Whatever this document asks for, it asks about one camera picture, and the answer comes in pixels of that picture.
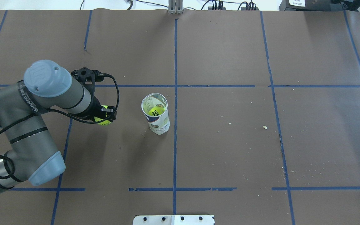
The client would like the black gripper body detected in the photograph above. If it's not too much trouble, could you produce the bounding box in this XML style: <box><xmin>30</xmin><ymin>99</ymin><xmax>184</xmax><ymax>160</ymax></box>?
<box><xmin>74</xmin><ymin>94</ymin><xmax>102</xmax><ymax>121</ymax></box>

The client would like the yellow tennis ball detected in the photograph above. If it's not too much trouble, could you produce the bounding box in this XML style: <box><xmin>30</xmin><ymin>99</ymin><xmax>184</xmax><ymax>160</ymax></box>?
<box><xmin>94</xmin><ymin>111</ymin><xmax>112</xmax><ymax>126</ymax></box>

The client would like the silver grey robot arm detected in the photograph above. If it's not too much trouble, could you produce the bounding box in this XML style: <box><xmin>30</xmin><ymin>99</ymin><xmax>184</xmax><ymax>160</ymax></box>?
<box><xmin>0</xmin><ymin>60</ymin><xmax>119</xmax><ymax>194</ymax></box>

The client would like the clear tennis ball can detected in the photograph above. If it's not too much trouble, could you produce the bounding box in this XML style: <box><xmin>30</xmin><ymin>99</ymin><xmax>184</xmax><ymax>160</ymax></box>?
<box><xmin>141</xmin><ymin>93</ymin><xmax>170</xmax><ymax>135</ymax></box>

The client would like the tennis ball inside can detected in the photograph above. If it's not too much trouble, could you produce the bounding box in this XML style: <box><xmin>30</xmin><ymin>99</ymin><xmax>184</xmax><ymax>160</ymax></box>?
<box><xmin>148</xmin><ymin>106</ymin><xmax>165</xmax><ymax>117</ymax></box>

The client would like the black orange connector block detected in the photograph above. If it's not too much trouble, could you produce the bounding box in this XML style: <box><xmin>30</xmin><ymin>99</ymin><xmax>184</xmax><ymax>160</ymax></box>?
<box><xmin>206</xmin><ymin>0</ymin><xmax>226</xmax><ymax>11</ymax></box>

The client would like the black computer box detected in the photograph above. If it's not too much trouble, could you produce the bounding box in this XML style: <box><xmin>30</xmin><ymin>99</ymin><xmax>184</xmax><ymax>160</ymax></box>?
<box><xmin>279</xmin><ymin>0</ymin><xmax>344</xmax><ymax>12</ymax></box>

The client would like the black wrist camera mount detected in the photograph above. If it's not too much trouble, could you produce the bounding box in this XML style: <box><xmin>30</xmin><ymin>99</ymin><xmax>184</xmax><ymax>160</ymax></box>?
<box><xmin>70</xmin><ymin>67</ymin><xmax>104</xmax><ymax>94</ymax></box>

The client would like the black camera cable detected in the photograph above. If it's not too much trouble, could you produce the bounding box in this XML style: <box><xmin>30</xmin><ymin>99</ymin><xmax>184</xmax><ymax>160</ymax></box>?
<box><xmin>0</xmin><ymin>72</ymin><xmax>120</xmax><ymax>182</ymax></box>

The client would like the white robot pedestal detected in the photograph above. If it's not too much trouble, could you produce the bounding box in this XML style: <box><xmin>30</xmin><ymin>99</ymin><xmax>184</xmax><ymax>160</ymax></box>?
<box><xmin>132</xmin><ymin>214</ymin><xmax>215</xmax><ymax>225</ymax></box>

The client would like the aluminium frame post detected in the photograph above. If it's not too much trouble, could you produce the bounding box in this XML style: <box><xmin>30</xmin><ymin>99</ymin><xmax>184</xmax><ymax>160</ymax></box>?
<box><xmin>168</xmin><ymin>0</ymin><xmax>184</xmax><ymax>15</ymax></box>

